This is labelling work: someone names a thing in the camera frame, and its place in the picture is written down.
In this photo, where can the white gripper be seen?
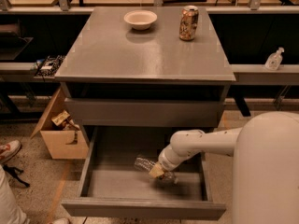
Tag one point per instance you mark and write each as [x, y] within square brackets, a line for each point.
[163, 163]

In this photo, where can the clear plastic water bottle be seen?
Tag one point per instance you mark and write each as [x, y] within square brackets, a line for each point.
[144, 165]

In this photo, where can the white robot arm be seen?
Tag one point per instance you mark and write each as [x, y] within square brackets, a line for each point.
[265, 168]

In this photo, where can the open grey middle drawer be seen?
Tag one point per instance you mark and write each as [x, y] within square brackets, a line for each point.
[110, 185]

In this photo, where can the closed grey top drawer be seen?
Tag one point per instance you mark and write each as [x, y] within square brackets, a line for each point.
[154, 113]

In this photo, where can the grey drawer cabinet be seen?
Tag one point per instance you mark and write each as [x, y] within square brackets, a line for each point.
[111, 61]

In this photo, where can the clear hand sanitizer bottle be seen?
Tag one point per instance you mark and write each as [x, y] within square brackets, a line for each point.
[274, 60]

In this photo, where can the cardboard box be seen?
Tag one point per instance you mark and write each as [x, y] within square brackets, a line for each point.
[61, 142]

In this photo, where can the black patterned notebook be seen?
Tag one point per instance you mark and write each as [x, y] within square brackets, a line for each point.
[49, 66]

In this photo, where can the white trouser leg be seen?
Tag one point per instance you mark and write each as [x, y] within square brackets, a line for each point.
[10, 212]

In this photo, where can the white red sneaker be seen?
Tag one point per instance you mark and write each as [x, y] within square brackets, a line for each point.
[7, 151]

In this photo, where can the white ceramic bowl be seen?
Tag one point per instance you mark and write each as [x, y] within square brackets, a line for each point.
[140, 19]

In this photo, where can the gold patterned soda can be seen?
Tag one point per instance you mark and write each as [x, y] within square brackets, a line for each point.
[188, 23]

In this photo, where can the grey metal shelf rail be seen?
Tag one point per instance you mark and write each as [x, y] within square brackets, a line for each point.
[21, 72]

